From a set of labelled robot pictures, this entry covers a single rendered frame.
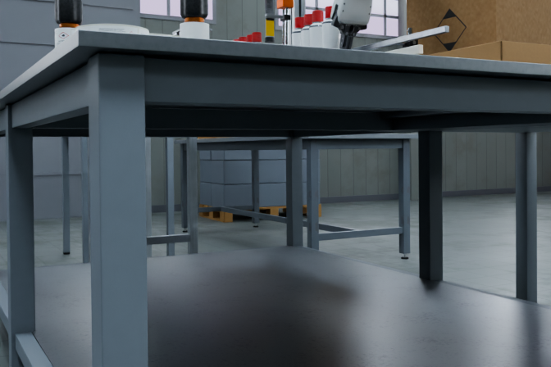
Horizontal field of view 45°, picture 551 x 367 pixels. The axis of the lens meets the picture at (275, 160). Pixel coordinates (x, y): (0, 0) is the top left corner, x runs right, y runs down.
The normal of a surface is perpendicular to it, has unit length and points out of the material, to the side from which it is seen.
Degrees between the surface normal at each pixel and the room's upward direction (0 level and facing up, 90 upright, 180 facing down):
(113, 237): 90
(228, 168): 90
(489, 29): 90
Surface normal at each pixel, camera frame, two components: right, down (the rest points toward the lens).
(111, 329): 0.47, 0.01
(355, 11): 0.41, 0.41
